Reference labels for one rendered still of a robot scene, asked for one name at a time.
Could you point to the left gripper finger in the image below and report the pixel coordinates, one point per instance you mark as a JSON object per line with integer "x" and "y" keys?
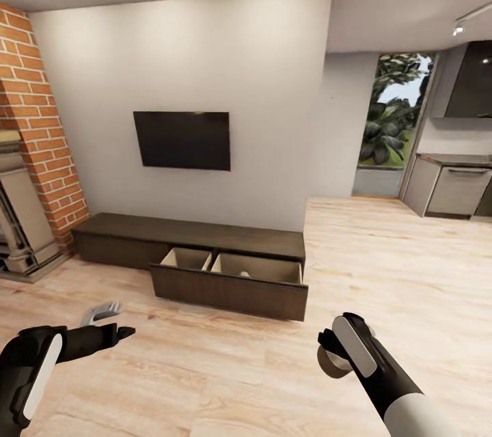
{"x": 124, "y": 332}

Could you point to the wall mounted tv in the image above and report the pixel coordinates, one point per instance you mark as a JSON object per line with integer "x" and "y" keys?
{"x": 184, "y": 140}

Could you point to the dishwasher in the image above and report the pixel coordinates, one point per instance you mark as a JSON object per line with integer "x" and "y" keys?
{"x": 458, "y": 191}

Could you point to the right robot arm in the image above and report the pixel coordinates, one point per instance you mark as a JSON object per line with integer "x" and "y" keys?
{"x": 403, "y": 407}

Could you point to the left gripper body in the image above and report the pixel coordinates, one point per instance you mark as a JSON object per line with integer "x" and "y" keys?
{"x": 96, "y": 338}

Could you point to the wood fireplace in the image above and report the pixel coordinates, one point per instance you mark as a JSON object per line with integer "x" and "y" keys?
{"x": 28, "y": 250}

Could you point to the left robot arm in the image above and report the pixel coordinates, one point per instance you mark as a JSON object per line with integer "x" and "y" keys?
{"x": 27, "y": 361}

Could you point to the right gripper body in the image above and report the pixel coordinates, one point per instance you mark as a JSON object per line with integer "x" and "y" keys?
{"x": 330, "y": 344}

